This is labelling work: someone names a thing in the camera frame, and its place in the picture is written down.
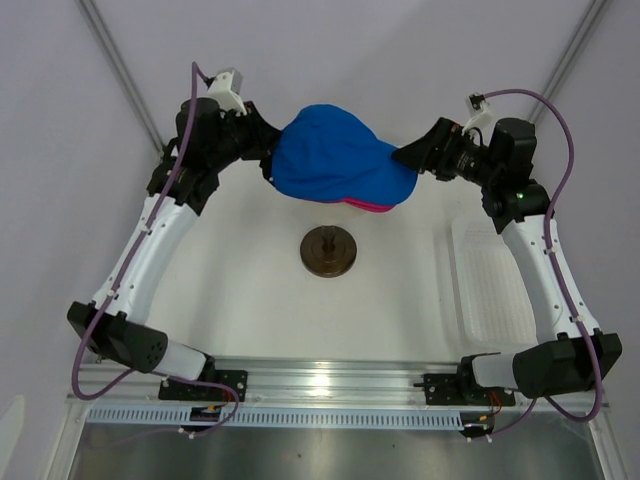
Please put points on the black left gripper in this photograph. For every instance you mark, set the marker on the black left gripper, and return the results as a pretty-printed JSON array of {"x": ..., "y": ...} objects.
[{"x": 263, "y": 135}]

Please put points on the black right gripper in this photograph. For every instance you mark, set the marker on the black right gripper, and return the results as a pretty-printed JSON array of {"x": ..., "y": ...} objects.
[{"x": 423, "y": 155}]

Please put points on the blue cap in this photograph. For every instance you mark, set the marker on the blue cap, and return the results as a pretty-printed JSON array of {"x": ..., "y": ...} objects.
[
  {"x": 379, "y": 195},
  {"x": 325, "y": 147}
]

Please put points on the magenta baseball cap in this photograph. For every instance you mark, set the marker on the magenta baseball cap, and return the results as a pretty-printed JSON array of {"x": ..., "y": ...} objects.
[{"x": 368, "y": 206}]

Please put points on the brown wooden round stand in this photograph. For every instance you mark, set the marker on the brown wooden round stand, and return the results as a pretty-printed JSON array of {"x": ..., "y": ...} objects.
[{"x": 328, "y": 251}]

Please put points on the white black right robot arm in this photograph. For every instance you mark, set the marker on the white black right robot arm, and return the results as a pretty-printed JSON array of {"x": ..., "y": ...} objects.
[{"x": 572, "y": 353}]

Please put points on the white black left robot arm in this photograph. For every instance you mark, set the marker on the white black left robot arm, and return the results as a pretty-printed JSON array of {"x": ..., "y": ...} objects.
[{"x": 113, "y": 324}]

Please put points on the white plastic perforated basket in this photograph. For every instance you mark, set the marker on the white plastic perforated basket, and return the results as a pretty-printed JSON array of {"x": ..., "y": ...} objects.
[{"x": 495, "y": 307}]

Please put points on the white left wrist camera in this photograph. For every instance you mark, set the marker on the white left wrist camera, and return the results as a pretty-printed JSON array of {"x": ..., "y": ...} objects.
[{"x": 225, "y": 90}]

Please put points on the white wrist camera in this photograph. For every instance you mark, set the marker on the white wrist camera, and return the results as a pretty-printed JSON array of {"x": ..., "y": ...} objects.
[
  {"x": 225, "y": 90},
  {"x": 479, "y": 112}
]

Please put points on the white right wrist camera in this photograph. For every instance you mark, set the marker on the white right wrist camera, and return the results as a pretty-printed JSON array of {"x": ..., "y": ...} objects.
[{"x": 479, "y": 112}]

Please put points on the left aluminium frame post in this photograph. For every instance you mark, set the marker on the left aluminium frame post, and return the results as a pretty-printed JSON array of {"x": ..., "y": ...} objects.
[{"x": 105, "y": 41}]

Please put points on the aluminium frame post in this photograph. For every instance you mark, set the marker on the aluminium frame post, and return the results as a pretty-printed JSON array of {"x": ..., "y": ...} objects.
[
  {"x": 574, "y": 47},
  {"x": 105, "y": 41}
]

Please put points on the right aluminium frame post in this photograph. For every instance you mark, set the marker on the right aluminium frame post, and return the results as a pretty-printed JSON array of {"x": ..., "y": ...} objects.
[{"x": 574, "y": 47}]

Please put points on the aluminium mounting rail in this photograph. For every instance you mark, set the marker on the aluminium mounting rail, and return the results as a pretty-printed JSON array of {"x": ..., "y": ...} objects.
[{"x": 302, "y": 383}]

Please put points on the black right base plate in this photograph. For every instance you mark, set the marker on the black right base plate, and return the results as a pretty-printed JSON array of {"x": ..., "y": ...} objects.
[{"x": 454, "y": 390}]

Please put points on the white slotted cable duct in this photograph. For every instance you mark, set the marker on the white slotted cable duct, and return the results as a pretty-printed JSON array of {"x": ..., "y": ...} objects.
[{"x": 415, "y": 420}]

